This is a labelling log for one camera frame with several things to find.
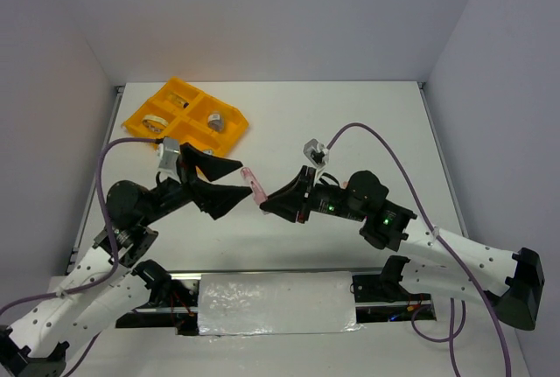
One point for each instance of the clear tape roll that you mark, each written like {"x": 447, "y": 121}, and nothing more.
{"x": 154, "y": 123}

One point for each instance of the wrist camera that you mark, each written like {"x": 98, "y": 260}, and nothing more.
{"x": 168, "y": 152}
{"x": 318, "y": 155}

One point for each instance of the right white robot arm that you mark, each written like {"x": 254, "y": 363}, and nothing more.
{"x": 421, "y": 259}

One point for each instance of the silver foil covered plate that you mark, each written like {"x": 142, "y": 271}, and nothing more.
{"x": 276, "y": 304}

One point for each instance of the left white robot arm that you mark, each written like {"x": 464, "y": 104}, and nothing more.
{"x": 114, "y": 276}

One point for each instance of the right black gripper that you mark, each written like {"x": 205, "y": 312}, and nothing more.
{"x": 286, "y": 202}

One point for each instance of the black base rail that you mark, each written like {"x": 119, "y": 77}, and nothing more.
{"x": 372, "y": 302}

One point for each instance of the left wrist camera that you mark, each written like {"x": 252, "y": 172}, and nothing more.
{"x": 168, "y": 152}

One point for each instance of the jar of paper clips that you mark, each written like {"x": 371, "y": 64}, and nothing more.
{"x": 215, "y": 121}

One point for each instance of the yellow compartment tray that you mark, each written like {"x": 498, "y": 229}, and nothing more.
{"x": 189, "y": 125}

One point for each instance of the pink highlighter pen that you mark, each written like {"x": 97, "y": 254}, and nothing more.
{"x": 259, "y": 195}

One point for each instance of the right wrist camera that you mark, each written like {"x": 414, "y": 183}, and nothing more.
{"x": 318, "y": 155}

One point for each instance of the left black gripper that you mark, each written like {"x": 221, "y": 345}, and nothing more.
{"x": 214, "y": 198}

